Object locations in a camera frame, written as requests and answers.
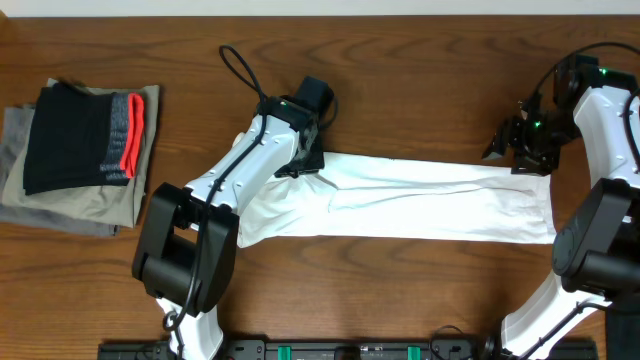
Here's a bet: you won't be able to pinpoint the white t-shirt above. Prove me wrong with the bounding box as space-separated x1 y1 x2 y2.
238 152 556 248

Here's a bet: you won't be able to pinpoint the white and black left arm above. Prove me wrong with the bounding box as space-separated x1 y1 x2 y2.
132 91 334 359

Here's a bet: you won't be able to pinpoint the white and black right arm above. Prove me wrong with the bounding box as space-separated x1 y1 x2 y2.
481 55 639 359

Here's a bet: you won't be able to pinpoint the folded grey red-trimmed garment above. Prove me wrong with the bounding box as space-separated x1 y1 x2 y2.
99 92 145 185

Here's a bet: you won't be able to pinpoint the folded khaki garment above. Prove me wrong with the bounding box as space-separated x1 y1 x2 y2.
1 85 160 228

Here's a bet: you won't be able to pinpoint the black cloth at right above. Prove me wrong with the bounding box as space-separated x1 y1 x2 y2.
606 296 640 360

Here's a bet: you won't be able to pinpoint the folded black garment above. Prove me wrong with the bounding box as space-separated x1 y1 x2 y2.
23 83 113 195

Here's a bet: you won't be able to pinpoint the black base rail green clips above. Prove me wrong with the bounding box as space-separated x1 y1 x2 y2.
97 338 600 360

